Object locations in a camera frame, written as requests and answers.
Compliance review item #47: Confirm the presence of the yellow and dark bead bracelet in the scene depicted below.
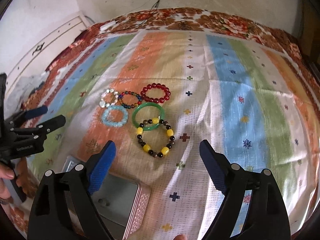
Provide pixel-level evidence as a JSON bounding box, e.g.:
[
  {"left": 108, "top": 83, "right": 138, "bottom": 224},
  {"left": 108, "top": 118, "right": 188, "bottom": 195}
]
[{"left": 135, "top": 117, "right": 176, "bottom": 158}]

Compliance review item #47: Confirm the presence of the black cable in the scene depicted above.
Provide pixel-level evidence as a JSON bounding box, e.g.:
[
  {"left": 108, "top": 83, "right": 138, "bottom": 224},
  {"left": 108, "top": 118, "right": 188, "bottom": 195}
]
[{"left": 100, "top": 0, "right": 168, "bottom": 34}]

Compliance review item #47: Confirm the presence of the person's left hand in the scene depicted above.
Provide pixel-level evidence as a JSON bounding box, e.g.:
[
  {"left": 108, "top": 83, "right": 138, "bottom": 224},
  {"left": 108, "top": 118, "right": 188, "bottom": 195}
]
[{"left": 0, "top": 158, "right": 28, "bottom": 200}]

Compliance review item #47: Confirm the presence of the striped colourful blanket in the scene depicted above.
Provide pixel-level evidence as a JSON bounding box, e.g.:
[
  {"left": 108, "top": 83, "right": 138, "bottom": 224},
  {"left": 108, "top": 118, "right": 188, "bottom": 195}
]
[{"left": 28, "top": 31, "right": 319, "bottom": 239}]

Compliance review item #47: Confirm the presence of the white cabinet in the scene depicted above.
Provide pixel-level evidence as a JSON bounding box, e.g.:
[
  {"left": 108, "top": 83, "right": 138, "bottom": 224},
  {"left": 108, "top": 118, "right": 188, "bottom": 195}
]
[{"left": 6, "top": 12, "right": 90, "bottom": 94}]

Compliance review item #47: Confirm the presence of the white power strip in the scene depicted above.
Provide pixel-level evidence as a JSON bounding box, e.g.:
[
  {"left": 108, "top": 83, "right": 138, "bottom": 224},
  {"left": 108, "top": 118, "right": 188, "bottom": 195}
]
[{"left": 100, "top": 21, "right": 116, "bottom": 32}]

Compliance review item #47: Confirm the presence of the multicolour small bead bracelet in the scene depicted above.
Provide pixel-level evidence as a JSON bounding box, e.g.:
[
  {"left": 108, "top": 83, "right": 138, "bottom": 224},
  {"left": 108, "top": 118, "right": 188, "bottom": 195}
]
[{"left": 118, "top": 90, "right": 143, "bottom": 110}]

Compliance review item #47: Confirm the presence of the light blue bead bracelet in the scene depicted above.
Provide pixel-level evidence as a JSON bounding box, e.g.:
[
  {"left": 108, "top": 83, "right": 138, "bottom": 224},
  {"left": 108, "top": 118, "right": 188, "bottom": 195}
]
[{"left": 101, "top": 104, "right": 130, "bottom": 128}]

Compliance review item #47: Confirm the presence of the brown floral bedsheet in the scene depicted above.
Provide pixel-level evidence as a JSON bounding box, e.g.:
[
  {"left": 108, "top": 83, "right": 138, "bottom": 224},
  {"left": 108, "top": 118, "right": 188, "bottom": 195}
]
[{"left": 7, "top": 7, "right": 320, "bottom": 233}]

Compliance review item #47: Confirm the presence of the green jade bangle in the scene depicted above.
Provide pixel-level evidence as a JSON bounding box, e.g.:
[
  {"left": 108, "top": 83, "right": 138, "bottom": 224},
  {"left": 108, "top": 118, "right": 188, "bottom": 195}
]
[{"left": 131, "top": 102, "right": 165, "bottom": 131}]

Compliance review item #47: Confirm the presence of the red bead bracelet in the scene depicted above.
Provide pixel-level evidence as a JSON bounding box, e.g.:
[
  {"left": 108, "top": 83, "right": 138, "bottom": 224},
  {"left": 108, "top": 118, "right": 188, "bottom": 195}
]
[{"left": 139, "top": 82, "right": 172, "bottom": 104}]

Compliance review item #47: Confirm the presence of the white pearl shell bracelet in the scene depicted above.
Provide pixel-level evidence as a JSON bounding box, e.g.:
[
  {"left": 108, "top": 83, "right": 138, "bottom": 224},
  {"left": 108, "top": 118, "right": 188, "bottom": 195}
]
[{"left": 99, "top": 88, "right": 121, "bottom": 108}]

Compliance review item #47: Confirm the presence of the pink metal jewelry box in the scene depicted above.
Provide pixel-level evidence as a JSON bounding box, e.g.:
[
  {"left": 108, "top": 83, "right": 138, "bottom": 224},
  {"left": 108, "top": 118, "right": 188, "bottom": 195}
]
[{"left": 61, "top": 155, "right": 152, "bottom": 240}]

